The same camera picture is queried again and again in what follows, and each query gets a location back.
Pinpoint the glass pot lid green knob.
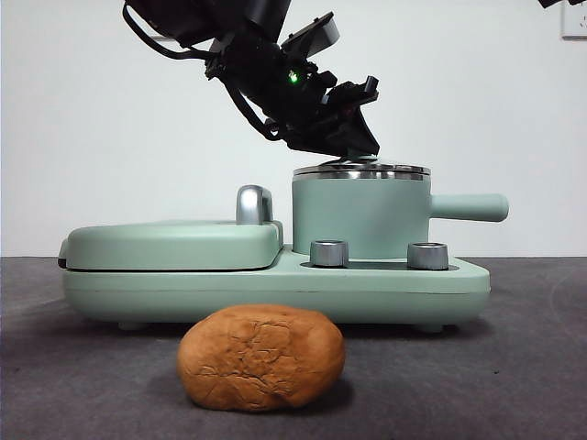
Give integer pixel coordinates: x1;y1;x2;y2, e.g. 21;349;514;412
293;153;431;180

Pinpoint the brown potato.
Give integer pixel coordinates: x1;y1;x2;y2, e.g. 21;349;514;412
176;303;347;412

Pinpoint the silver control knob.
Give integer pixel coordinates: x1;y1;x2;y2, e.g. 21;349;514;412
309;239;349;268
406;241;449;270

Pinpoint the green breakfast maker base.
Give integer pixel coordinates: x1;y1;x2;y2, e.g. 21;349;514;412
61;244;491;332

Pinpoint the green griddle cover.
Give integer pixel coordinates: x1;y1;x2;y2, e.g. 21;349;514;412
58;219;284;272

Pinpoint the green steamer pot with handle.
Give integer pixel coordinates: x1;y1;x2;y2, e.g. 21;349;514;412
290;172;510;259

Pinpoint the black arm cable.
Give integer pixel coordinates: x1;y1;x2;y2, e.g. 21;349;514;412
228;84;282;141
121;0;216;61

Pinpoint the chrome griddle cover handle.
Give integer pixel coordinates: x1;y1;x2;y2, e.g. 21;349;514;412
235;184;275;226

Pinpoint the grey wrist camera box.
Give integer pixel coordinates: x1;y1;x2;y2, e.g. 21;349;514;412
280;12;341;59

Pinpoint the white wall outlet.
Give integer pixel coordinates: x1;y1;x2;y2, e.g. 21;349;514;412
561;5;587;39

